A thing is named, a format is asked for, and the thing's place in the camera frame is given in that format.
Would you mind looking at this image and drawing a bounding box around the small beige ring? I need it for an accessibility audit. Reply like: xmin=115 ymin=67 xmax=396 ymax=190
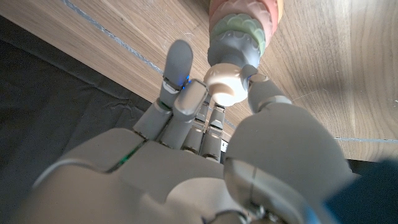
xmin=203 ymin=63 xmax=249 ymax=108

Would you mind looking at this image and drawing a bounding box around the sage green ring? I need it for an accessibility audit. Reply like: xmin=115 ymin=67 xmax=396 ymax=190
xmin=211 ymin=13 xmax=267 ymax=57

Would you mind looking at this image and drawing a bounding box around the coral red ring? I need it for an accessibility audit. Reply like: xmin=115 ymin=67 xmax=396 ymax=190
xmin=267 ymin=0 xmax=279 ymax=30

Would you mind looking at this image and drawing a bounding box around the blue right wrist connector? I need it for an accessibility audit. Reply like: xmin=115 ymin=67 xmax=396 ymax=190
xmin=324 ymin=159 xmax=398 ymax=224

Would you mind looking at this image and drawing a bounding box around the light pink ring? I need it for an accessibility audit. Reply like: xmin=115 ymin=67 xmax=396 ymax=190
xmin=208 ymin=0 xmax=274 ymax=41

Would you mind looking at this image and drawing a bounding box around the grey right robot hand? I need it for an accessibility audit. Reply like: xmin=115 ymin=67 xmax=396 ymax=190
xmin=12 ymin=39 xmax=358 ymax=224

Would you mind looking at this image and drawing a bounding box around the small dark grey ring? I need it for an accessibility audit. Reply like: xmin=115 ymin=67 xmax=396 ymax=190
xmin=207 ymin=30 xmax=262 ymax=70

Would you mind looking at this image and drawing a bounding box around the large orange ring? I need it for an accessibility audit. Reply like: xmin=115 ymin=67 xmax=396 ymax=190
xmin=276 ymin=0 xmax=285 ymax=23

